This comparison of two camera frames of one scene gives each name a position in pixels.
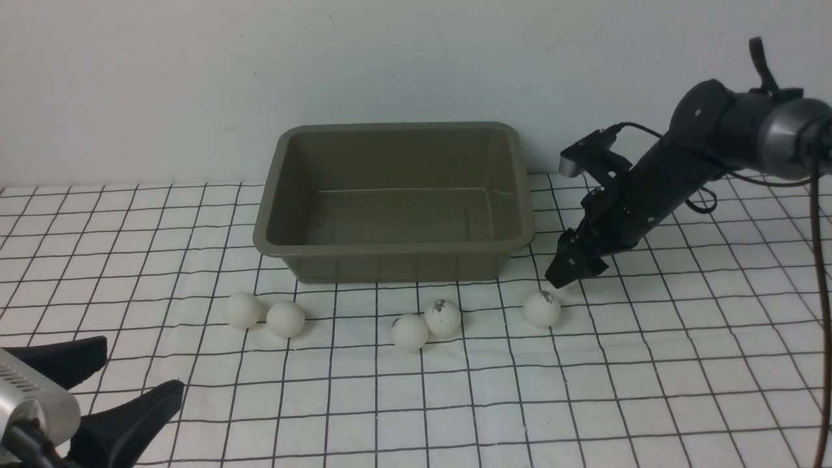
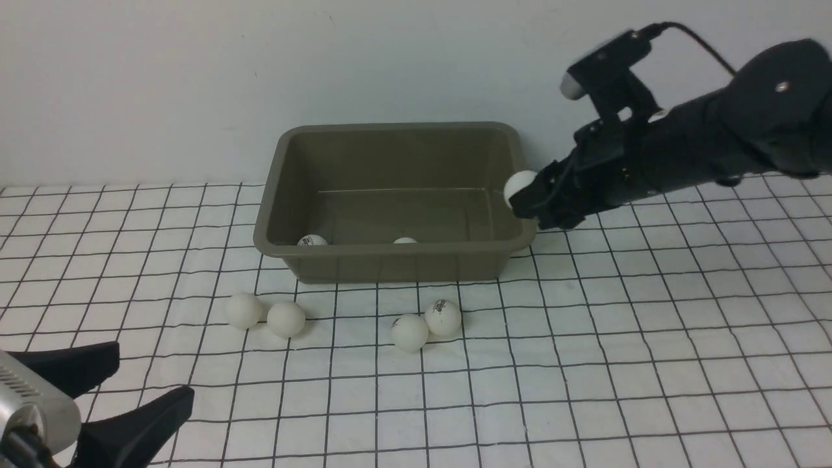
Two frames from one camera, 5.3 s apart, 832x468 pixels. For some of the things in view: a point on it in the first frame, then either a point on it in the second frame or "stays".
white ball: x=285 y=319 stays
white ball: x=244 y=310 stays
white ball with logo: x=442 y=317 stays
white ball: x=541 y=309 to x=517 y=181
